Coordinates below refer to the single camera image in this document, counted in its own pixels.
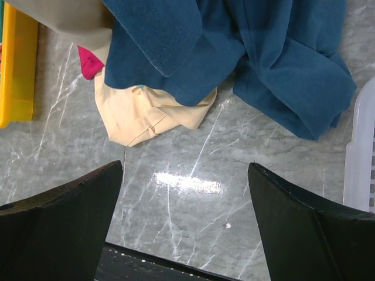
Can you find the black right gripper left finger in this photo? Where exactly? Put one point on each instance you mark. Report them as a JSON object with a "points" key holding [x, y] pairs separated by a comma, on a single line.
{"points": [[59, 234]]}

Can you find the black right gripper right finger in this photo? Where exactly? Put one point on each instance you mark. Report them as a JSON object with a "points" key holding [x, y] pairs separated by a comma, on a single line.
{"points": [[306, 236]]}

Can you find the cream beige shirt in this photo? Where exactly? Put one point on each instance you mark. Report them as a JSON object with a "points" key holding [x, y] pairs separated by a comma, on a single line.
{"points": [[132, 115]]}

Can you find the magenta pink shirt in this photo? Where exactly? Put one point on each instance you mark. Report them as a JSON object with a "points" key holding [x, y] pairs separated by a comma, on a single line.
{"points": [[90, 64]]}

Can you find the dark blue shirt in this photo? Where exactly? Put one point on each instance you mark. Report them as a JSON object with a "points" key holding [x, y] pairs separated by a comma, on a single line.
{"points": [[284, 55]]}

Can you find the white perforated plastic basket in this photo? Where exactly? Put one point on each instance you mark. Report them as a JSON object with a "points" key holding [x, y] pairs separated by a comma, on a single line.
{"points": [[359, 162]]}

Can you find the yellow plastic tray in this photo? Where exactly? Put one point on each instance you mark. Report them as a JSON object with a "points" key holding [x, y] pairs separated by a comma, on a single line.
{"points": [[18, 66]]}

